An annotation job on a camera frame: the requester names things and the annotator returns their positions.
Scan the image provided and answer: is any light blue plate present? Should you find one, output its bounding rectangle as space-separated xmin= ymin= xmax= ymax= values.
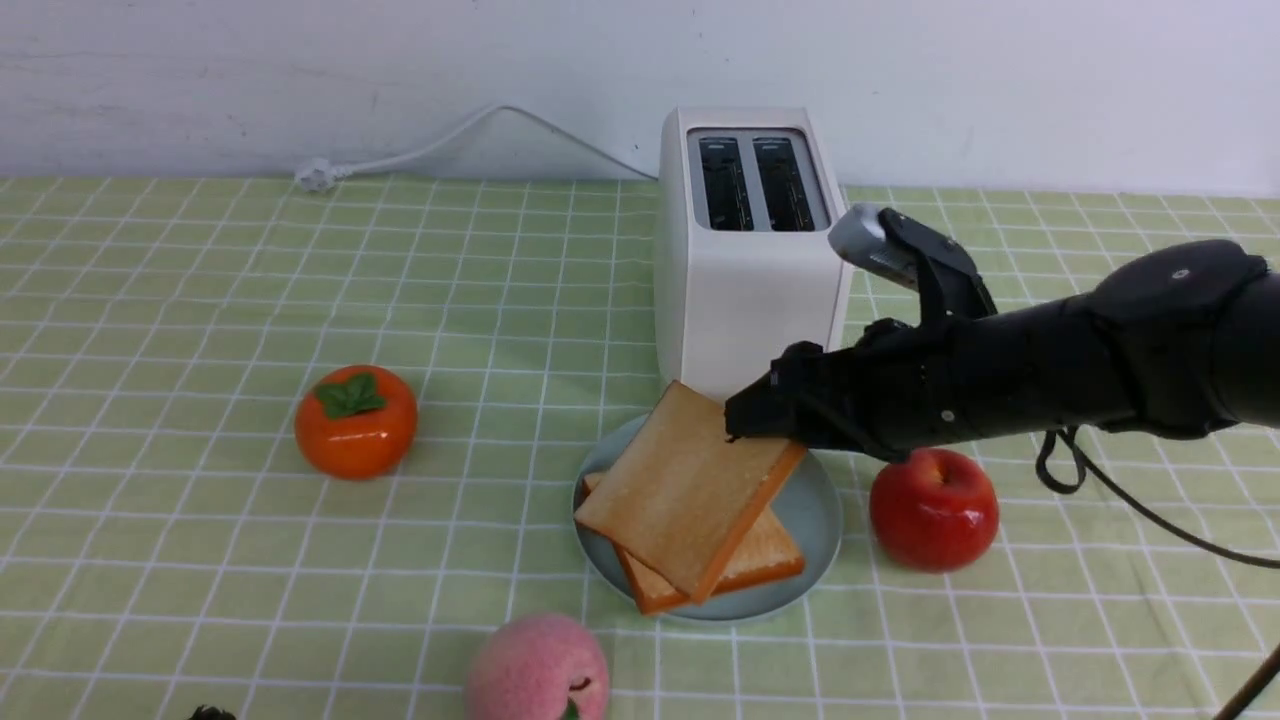
xmin=570 ymin=413 xmax=844 ymax=626

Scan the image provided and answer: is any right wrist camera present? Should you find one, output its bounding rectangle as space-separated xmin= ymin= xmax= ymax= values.
xmin=827 ymin=204 xmax=998 ymax=325

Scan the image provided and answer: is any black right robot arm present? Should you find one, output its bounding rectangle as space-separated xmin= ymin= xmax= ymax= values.
xmin=724 ymin=240 xmax=1279 ymax=461

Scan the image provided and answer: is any pink peach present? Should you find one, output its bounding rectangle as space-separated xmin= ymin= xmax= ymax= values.
xmin=463 ymin=612 xmax=611 ymax=719

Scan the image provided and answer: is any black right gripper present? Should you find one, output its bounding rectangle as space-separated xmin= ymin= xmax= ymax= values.
xmin=724 ymin=318 xmax=961 ymax=461

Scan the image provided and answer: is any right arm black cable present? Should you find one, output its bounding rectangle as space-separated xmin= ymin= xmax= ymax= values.
xmin=1034 ymin=427 xmax=1280 ymax=571

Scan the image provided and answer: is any red apple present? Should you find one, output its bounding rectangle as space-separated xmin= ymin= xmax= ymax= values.
xmin=868 ymin=448 xmax=1000 ymax=574

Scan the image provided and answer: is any green checkered tablecloth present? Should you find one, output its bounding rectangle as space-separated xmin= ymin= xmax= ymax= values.
xmin=1 ymin=177 xmax=1277 ymax=719

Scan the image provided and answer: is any white toaster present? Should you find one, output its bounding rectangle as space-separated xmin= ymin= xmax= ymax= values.
xmin=652 ymin=108 xmax=852 ymax=401

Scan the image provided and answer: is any orange persimmon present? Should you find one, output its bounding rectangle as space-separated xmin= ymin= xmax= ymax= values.
xmin=293 ymin=365 xmax=419 ymax=480

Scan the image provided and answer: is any white power cord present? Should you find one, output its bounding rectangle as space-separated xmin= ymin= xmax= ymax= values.
xmin=293 ymin=104 xmax=659 ymax=193

